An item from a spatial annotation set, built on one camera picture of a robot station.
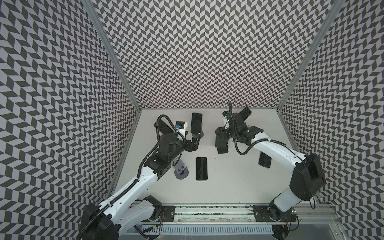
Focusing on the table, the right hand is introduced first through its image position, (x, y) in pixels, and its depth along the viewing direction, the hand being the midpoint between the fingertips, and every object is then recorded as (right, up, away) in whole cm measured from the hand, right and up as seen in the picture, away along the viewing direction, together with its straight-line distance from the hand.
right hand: (221, 133), depth 86 cm
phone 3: (+18, +13, +12) cm, 25 cm away
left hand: (-15, 0, -11) cm, 19 cm away
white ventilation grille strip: (-29, -44, -16) cm, 55 cm away
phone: (-15, +6, +11) cm, 20 cm away
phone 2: (0, -4, +2) cm, 5 cm away
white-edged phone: (-12, -21, +1) cm, 24 cm away
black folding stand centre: (+2, -12, +11) cm, 16 cm away
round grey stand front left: (-23, -20, -5) cm, 31 cm away
